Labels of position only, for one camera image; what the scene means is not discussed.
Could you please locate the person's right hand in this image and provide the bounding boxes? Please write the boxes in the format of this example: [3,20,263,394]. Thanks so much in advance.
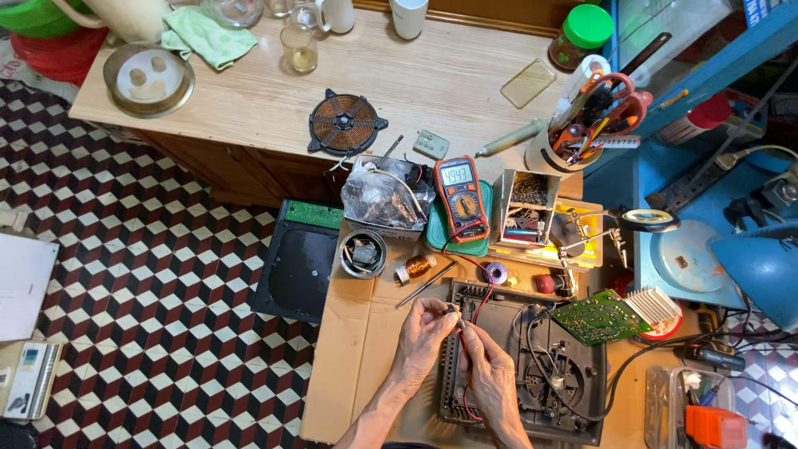
[458,321,530,432]

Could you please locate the person's left hand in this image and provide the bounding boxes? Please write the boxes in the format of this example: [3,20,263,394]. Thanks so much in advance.
[393,297,462,392]

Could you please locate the red multimeter test lead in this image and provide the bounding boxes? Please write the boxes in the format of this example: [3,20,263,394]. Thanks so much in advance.
[441,218,495,425]

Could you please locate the thin metal rod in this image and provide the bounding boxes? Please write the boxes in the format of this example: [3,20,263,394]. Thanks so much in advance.
[395,261,459,309]

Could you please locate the brown cardboard sheet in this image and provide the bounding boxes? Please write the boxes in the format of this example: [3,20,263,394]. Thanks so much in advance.
[299,218,649,449]

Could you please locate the black induction cooker base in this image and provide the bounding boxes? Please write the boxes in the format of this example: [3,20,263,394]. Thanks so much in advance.
[436,279,608,447]

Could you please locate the round tin with parts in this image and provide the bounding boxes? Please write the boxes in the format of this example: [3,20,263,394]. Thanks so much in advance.
[339,229,388,279]

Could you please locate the green plastic lid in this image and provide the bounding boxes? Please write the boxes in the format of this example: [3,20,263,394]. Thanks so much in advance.
[425,180,494,258]

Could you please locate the green circuit board with heatsink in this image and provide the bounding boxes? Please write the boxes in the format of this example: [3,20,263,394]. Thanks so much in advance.
[550,287,682,347]

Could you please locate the black cooker cover panel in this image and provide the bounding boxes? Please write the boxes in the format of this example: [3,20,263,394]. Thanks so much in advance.
[251,200,344,324]

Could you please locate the orange digital multimeter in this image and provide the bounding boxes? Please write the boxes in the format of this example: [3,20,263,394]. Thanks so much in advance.
[433,156,491,244]

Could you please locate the box with plastic bag parts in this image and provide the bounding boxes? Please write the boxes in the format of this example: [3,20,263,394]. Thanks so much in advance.
[341,156,436,243]

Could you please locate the clear plastic container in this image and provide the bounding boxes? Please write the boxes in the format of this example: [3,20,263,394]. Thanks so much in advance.
[645,365,738,449]

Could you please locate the metal box of small parts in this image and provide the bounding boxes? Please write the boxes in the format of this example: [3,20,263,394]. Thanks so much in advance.
[493,168,562,249]

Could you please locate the red white round lid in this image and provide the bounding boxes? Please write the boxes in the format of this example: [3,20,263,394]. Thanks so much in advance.
[636,299,685,341]

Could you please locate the yellow parts case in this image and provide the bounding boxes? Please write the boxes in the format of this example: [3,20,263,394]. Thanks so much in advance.
[489,198,604,272]

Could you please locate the small grey remote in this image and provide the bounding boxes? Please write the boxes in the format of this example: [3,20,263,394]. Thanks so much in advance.
[413,130,450,160]

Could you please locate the black yellow hand tool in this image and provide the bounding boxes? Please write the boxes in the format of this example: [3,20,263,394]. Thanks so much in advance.
[676,342,746,373]

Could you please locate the helping hands magnifier stand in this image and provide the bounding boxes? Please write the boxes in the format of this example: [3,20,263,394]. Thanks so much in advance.
[558,207,682,269]

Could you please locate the white tool holder cup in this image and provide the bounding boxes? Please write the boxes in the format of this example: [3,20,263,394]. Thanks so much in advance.
[525,121,603,175]

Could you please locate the orange plastic device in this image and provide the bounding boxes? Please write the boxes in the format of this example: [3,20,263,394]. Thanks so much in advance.
[686,405,748,449]

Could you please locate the copper induction coil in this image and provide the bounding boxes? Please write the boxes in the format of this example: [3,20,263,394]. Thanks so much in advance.
[307,89,389,157]

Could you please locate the white measuring tape strip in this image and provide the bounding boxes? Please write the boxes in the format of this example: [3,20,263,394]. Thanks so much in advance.
[570,136,642,150]

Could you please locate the black power strip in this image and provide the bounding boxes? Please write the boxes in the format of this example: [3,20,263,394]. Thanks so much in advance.
[645,159,732,213]

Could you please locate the clear phone case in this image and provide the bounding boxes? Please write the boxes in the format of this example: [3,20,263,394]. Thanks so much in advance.
[500,59,557,110]

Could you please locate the blue desk lamp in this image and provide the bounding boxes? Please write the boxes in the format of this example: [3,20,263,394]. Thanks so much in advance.
[711,223,798,333]

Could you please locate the orange scissors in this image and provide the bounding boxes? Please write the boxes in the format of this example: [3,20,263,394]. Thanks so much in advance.
[580,73,654,137]

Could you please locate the drinking glass with liquid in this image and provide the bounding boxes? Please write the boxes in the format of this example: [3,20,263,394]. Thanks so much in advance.
[281,24,319,74]

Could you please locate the white mug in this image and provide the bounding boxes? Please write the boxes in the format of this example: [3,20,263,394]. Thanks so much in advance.
[315,0,355,34]

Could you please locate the jar with green lid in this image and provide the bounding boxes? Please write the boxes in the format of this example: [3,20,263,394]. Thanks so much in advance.
[549,4,615,71]

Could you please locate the green cloth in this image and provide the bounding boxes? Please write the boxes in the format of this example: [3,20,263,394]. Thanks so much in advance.
[161,6,258,71]

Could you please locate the metal dish with white plate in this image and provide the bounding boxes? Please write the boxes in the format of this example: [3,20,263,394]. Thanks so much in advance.
[103,42,195,119]

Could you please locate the glass bowl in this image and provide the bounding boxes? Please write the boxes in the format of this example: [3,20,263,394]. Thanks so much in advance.
[209,0,264,29]

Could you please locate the blue shelf unit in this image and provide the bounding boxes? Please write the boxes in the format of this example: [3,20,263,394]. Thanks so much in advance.
[583,0,798,313]

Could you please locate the white meter device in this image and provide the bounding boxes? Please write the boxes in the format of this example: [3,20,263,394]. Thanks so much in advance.
[0,342,63,420]

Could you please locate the white paper sheet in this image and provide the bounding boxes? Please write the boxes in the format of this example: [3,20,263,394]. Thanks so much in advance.
[0,234,60,343]

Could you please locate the cream plastic jug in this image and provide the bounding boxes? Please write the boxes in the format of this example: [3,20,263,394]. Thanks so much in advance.
[53,0,170,43]

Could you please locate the red plastic basin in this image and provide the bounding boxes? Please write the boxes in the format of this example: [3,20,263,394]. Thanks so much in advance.
[9,28,110,86]

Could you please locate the green plastic basket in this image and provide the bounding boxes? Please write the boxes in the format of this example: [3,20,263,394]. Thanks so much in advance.
[0,0,94,39]

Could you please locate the copper wire spool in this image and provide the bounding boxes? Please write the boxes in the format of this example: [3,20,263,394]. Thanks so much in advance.
[394,252,438,286]

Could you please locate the black power cable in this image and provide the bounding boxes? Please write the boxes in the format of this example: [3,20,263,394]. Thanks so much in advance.
[525,304,693,424]

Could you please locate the green handled soldering iron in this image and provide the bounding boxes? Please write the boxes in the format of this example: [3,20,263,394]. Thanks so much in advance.
[475,118,549,158]

